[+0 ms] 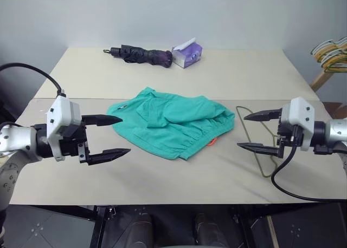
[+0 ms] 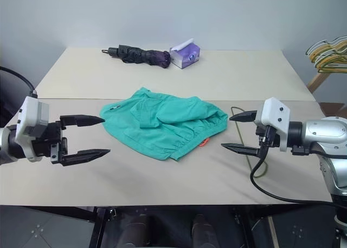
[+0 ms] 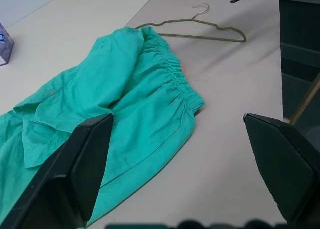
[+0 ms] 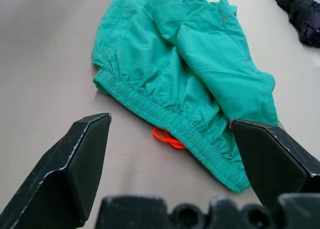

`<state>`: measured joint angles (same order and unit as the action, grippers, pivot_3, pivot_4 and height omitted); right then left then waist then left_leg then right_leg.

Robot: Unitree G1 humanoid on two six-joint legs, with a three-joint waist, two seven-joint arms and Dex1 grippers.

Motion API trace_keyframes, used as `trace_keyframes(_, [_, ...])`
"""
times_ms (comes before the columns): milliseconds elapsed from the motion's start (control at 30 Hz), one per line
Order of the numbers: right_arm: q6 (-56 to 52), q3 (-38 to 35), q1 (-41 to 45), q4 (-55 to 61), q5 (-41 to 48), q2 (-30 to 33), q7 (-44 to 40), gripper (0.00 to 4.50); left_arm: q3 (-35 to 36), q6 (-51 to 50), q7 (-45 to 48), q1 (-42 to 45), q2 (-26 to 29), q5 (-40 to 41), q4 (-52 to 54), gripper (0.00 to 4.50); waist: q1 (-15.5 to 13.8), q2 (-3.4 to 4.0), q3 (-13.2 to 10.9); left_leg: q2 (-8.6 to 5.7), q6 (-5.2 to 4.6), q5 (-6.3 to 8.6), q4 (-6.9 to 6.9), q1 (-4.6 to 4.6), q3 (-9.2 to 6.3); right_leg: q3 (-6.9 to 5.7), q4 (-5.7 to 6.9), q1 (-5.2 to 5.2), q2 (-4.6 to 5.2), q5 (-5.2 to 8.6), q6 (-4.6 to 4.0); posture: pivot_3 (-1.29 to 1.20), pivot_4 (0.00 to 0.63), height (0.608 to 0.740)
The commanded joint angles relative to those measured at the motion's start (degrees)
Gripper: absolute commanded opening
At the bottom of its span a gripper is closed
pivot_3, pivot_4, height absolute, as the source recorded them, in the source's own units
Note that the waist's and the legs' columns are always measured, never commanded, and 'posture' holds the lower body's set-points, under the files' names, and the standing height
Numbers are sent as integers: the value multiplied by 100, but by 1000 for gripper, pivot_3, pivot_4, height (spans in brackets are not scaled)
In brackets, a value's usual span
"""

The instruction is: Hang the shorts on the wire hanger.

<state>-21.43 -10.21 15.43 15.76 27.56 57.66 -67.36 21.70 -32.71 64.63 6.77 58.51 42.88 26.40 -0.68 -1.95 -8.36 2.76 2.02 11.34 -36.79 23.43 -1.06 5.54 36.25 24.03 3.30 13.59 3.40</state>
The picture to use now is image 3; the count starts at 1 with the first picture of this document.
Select wooden clothes rack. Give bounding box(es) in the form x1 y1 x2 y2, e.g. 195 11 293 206
289 73 320 126

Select green shorts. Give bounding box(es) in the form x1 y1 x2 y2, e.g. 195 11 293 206
0 25 206 227

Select olive wire hanger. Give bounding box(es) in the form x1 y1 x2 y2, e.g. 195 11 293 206
134 3 248 44

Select purple tissue box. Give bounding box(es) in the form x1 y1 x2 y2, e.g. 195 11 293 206
0 22 15 67

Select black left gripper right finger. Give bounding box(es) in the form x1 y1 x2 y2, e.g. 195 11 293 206
242 113 320 225

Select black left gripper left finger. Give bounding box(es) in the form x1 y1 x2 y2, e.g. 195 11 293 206
0 113 115 229

